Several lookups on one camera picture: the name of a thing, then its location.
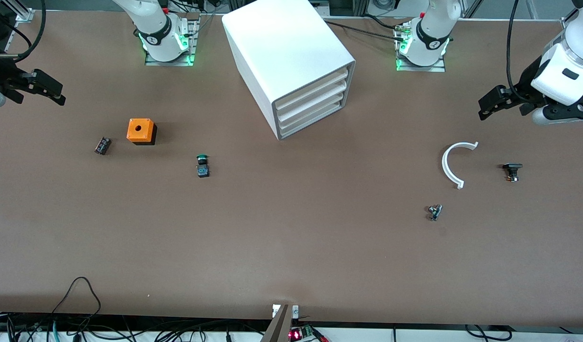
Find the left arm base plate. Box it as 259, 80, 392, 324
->
395, 21, 447, 73

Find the circuit board with red light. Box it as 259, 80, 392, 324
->
288, 325, 329, 342

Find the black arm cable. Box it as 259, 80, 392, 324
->
506, 0, 522, 93
13, 0, 47, 62

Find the curved black cable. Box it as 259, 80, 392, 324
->
465, 324, 513, 342

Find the white curved plastic arc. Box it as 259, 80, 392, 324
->
442, 142, 479, 190

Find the grey wedge shaped post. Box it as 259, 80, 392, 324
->
260, 304, 293, 342

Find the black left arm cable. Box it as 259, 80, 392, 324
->
506, 0, 522, 93

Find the black cable tangle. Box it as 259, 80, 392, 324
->
0, 311, 273, 342

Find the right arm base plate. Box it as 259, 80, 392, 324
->
145, 13, 200, 67

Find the white plastic drawer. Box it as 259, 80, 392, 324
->
277, 89, 354, 129
276, 78, 354, 121
275, 66, 354, 112
278, 99, 354, 138

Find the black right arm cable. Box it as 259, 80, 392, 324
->
13, 0, 47, 62

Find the black cable across table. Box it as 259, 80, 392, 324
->
322, 14, 408, 43

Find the black looped cable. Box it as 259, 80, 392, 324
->
51, 277, 102, 323

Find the white drawer cabinet housing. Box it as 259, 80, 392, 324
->
222, 0, 356, 141

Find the orange button enclosure box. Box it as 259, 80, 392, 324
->
126, 118, 157, 146

